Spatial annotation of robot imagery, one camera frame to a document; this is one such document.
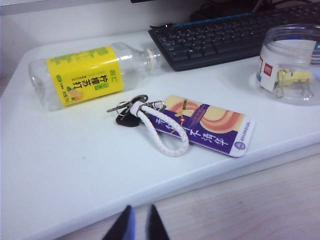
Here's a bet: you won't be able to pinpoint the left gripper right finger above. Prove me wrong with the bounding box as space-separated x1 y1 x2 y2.
146 204 171 240

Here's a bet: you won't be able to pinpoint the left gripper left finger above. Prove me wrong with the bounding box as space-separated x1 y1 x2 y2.
103 204 136 240

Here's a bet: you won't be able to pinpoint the white raised desk board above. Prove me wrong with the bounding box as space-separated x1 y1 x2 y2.
0 31 320 240

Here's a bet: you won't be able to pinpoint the black key fob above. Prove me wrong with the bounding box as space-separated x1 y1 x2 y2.
115 112 143 128

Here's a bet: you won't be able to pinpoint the purple orange card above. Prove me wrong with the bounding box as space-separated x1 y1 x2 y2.
147 94 256 159

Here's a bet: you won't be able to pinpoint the silver keys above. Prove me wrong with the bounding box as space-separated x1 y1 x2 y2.
106 93 149 116

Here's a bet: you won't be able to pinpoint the plastic bottle yellow label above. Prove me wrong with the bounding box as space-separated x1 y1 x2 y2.
28 41 163 112

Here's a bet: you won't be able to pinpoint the clear plastic jar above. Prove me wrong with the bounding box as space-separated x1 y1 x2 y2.
256 23 320 107

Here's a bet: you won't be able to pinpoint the black keyboard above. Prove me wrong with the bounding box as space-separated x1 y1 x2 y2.
147 4 320 72

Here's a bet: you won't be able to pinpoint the white braided keychain strap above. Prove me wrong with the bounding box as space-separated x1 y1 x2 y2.
129 99 190 158

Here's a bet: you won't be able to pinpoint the black monitor cables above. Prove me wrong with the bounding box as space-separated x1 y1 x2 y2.
189 0 278 22

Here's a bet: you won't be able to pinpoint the grey aluminium partition frame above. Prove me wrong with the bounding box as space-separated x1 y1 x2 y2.
0 0 131 17

